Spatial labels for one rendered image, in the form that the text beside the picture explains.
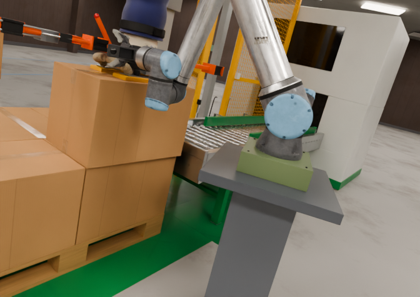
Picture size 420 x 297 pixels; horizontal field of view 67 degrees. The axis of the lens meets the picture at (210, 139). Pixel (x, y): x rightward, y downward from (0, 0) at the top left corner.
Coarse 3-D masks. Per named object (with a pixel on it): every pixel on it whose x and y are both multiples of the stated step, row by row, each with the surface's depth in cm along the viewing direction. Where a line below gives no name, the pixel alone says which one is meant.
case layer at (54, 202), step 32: (0, 128) 161; (32, 128) 172; (0, 160) 128; (32, 160) 134; (64, 160) 142; (160, 160) 178; (0, 192) 114; (32, 192) 124; (64, 192) 135; (96, 192) 149; (128, 192) 166; (160, 192) 187; (0, 224) 118; (32, 224) 128; (64, 224) 141; (96, 224) 156; (128, 224) 175; (0, 256) 122; (32, 256) 133
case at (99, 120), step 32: (64, 64) 147; (64, 96) 147; (96, 96) 131; (128, 96) 142; (192, 96) 176; (64, 128) 149; (96, 128) 135; (128, 128) 149; (160, 128) 165; (96, 160) 141; (128, 160) 155
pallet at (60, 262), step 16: (144, 224) 188; (160, 224) 198; (96, 240) 159; (112, 240) 180; (128, 240) 183; (48, 256) 139; (64, 256) 147; (80, 256) 154; (96, 256) 164; (0, 272) 124; (32, 272) 144; (48, 272) 146; (64, 272) 150; (0, 288) 131; (16, 288) 133
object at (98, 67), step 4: (92, 64) 159; (96, 64) 159; (92, 68) 157; (96, 68) 155; (100, 68) 153; (104, 68) 154; (108, 68) 157; (112, 68) 159; (116, 68) 163; (104, 72) 155; (108, 72) 156; (112, 72) 158; (116, 72) 160; (120, 72) 162
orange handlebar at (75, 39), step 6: (24, 30) 115; (30, 30) 116; (36, 30) 118; (72, 36) 130; (78, 36) 133; (72, 42) 130; (78, 42) 132; (84, 42) 134; (90, 42) 136; (198, 66) 159; (204, 66) 163
